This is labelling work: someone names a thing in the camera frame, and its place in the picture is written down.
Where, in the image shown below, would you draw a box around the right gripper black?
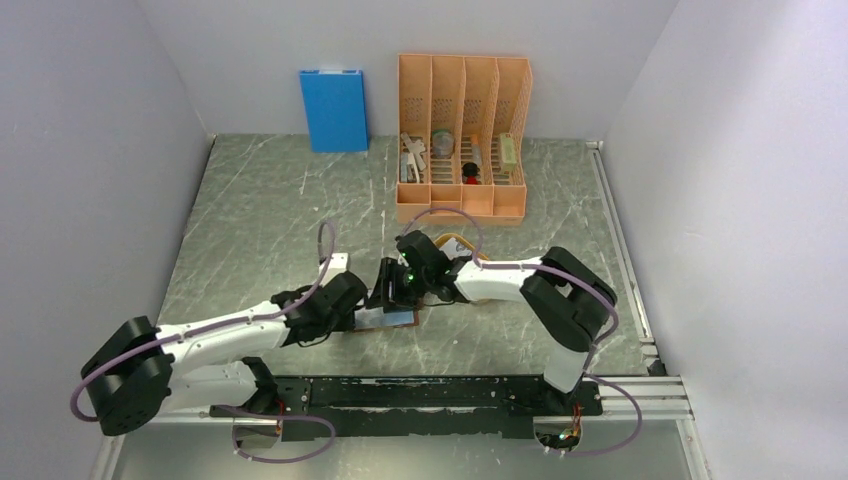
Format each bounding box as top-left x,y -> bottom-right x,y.
365,257 -> 432,313

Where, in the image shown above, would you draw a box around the brown leather card holder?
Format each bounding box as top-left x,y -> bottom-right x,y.
354,308 -> 419,332

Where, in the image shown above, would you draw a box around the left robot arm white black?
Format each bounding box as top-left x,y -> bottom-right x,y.
71,272 -> 368,436

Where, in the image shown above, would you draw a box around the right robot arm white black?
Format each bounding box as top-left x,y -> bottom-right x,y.
364,230 -> 617,414

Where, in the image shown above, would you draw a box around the credit cards stack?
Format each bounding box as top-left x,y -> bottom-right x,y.
440,238 -> 473,259

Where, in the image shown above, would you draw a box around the yellow oval tray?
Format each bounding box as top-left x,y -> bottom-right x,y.
434,233 -> 474,260

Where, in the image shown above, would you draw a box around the grey metal clips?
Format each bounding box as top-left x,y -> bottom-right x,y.
400,132 -> 427,184

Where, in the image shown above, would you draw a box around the black red small object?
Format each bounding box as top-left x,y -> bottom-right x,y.
461,162 -> 481,185

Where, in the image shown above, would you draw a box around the grey round tin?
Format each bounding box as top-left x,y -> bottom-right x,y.
431,129 -> 455,159

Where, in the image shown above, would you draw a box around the orange glue stick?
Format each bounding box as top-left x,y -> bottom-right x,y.
469,134 -> 482,168

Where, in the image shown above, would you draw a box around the orange desk organizer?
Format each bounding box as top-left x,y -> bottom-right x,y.
395,53 -> 534,226

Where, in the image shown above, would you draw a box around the green eraser block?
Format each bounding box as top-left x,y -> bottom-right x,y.
498,133 -> 518,175

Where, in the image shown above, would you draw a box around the blue box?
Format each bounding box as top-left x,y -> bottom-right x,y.
299,69 -> 369,153

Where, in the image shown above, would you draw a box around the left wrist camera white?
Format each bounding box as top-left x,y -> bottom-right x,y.
325,252 -> 350,271

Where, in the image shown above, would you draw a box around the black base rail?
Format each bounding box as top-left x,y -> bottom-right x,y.
239,374 -> 603,441

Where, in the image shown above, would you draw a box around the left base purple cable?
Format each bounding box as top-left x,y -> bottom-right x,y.
215,405 -> 339,465

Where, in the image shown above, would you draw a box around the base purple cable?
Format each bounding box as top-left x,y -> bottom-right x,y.
215,405 -> 339,465
539,374 -> 645,460

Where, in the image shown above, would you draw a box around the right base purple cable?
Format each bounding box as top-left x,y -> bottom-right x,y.
539,374 -> 645,460

